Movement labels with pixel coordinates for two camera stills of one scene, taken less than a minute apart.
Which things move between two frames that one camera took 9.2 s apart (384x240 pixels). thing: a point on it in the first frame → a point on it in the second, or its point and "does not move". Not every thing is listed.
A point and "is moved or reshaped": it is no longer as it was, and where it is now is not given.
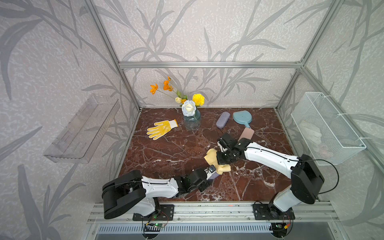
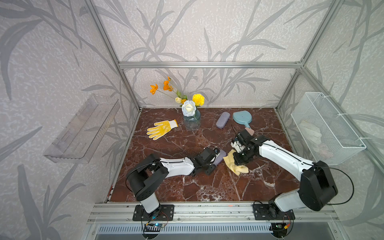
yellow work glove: (161, 128) does not move
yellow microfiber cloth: (211, 158) is moved or reshaped
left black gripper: (201, 189) → (211, 170)
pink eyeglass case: (247, 133) does not move
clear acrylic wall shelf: (79, 139) does not move
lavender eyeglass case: (223, 119) does not move
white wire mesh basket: (328, 138) does not move
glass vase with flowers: (191, 115) does not move
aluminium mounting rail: (219, 213) does not move
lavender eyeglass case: (210, 179) is moved or reshaped
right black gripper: (219, 162) → (237, 160)
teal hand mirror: (243, 117) does not move
